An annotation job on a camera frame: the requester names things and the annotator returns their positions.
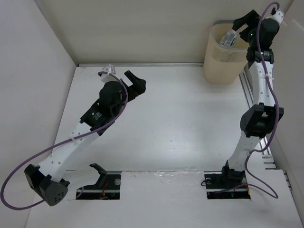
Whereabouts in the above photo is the green white label bottle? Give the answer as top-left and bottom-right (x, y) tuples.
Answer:
(219, 30), (238, 47)

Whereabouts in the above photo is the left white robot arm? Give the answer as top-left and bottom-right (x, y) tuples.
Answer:
(24, 70), (146, 206)

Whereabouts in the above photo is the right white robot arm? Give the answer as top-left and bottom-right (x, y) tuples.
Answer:
(219, 8), (284, 188)

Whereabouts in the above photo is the cream plastic waste bin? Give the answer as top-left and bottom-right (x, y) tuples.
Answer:
(203, 19), (249, 85)

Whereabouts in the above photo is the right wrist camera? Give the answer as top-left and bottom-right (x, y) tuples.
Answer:
(269, 8), (284, 24)

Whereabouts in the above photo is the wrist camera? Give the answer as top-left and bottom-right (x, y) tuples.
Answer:
(269, 8), (284, 24)
(97, 64), (116, 83)

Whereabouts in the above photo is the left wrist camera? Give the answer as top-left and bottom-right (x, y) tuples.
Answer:
(97, 64), (116, 83)

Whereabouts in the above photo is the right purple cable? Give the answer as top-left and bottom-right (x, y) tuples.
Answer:
(218, 1), (279, 199)

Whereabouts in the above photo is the purple cable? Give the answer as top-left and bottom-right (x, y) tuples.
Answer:
(218, 1), (279, 199)
(0, 70), (129, 211)

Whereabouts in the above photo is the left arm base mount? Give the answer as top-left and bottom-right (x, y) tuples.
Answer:
(76, 163), (122, 200)

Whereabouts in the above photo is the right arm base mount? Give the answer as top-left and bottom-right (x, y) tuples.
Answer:
(201, 166), (251, 200)

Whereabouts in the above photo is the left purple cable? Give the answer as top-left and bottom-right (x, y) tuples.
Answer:
(0, 70), (129, 211)

